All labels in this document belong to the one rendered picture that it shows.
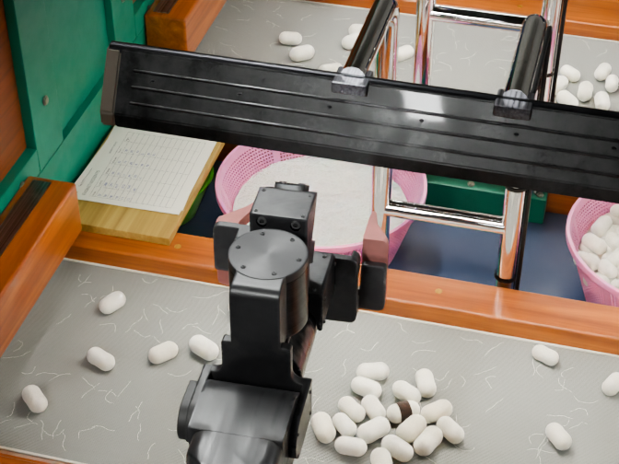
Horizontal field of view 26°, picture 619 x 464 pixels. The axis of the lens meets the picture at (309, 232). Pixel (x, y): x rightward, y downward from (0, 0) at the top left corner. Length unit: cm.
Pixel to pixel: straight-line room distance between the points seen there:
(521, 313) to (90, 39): 64
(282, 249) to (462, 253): 80
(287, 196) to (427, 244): 77
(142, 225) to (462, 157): 52
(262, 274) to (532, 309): 65
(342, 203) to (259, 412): 80
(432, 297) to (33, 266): 44
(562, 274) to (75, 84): 65
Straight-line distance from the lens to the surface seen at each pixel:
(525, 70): 125
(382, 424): 139
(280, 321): 93
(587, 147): 122
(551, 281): 171
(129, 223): 162
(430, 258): 172
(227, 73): 127
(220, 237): 108
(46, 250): 151
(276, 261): 94
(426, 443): 138
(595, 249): 167
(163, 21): 186
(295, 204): 98
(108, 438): 142
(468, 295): 153
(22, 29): 152
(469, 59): 200
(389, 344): 150
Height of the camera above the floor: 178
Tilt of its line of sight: 39 degrees down
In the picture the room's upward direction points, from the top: straight up
